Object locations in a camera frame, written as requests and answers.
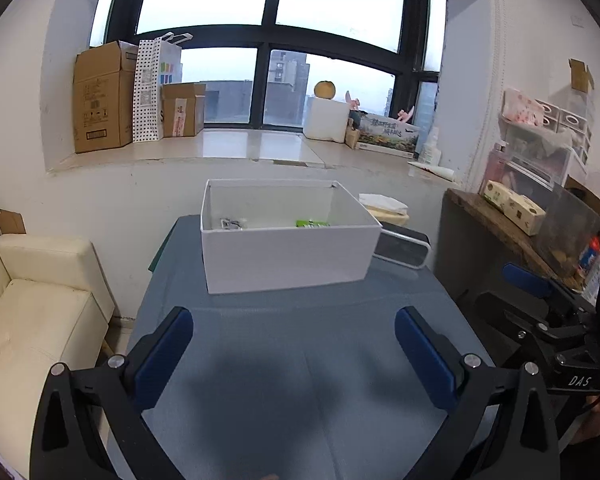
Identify tall cardboard box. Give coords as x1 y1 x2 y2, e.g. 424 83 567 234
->
73 41 140 154

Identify black window frame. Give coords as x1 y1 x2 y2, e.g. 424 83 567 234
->
102 0 448 128

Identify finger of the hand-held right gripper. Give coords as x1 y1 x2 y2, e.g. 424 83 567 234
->
501 261 600 318
473 290 590 357

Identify landscape printed box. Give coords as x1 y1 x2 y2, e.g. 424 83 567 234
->
356 112 421 157

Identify white rectangular box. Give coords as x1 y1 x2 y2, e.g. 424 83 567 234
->
200 178 383 295

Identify white tube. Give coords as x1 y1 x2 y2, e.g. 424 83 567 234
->
407 160 456 181

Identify yellow tissue pack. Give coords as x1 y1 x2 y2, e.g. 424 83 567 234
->
358 192 411 228

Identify cream leather sofa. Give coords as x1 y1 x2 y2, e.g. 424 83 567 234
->
0 200 116 476

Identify blue-grey tablecloth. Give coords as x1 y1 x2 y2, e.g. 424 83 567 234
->
107 214 496 480

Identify small cardboard box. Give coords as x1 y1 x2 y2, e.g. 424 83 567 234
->
161 82 207 138

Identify cardboard piece on wall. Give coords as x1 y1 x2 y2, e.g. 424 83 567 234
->
569 58 595 93

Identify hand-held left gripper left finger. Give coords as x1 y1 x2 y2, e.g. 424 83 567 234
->
29 306 195 480

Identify clear acrylic box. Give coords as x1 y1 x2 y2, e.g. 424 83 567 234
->
535 182 600 281

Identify black white-rimmed tray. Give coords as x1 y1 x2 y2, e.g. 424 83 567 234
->
372 225 431 269

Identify patterned tissue pack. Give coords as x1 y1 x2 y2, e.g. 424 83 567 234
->
480 180 547 237

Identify dotted white paper bag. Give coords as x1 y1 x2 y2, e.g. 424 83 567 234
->
132 32 183 143

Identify pink floral cloth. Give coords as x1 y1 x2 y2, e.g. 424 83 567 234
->
502 87 547 127

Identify cardboard scrap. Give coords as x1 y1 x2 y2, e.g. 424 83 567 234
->
0 208 27 236

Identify pink pouch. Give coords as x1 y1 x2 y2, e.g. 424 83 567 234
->
485 142 518 196

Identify white plastic bottle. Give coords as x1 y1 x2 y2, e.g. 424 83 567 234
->
420 127 442 166

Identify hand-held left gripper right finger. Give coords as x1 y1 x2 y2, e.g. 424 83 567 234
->
395 306 561 480

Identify pink plush toy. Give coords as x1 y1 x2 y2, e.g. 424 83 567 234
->
344 90 417 126

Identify white plastic drawer organizer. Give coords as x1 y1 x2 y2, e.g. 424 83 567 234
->
500 87 596 191

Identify white foam box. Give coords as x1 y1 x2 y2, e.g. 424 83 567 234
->
302 96 352 143

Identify wooden shelf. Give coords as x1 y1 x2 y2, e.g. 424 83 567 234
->
442 187 581 291

